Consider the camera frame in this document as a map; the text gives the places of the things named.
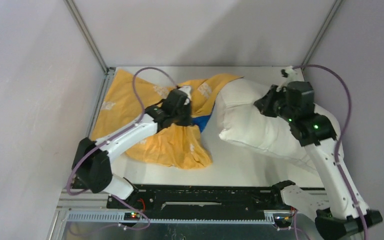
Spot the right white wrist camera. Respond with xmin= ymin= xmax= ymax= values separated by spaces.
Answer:
xmin=276 ymin=66 xmax=298 ymax=92

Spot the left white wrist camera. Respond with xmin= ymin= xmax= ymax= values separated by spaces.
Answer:
xmin=178 ymin=85 xmax=193 ymax=106

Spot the white pillow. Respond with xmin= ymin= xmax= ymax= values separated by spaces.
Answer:
xmin=214 ymin=78 xmax=345 ymax=176

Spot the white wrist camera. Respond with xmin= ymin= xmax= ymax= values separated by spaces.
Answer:
xmin=178 ymin=85 xmax=193 ymax=106
xmin=276 ymin=66 xmax=298 ymax=92

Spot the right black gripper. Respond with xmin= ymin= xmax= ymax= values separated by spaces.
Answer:
xmin=253 ymin=84 xmax=296 ymax=124

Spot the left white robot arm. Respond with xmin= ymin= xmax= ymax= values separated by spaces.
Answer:
xmin=69 ymin=85 xmax=192 ymax=208

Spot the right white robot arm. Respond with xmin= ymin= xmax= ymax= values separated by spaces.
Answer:
xmin=254 ymin=81 xmax=383 ymax=240

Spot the aluminium frame rail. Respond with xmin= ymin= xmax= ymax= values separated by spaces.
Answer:
xmin=47 ymin=188 xmax=312 ymax=240

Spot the yellow and blue pillowcase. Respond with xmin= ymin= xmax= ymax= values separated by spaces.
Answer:
xmin=90 ymin=68 xmax=244 ymax=171

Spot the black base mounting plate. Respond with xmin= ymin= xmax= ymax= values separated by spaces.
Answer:
xmin=125 ymin=184 xmax=297 ymax=221

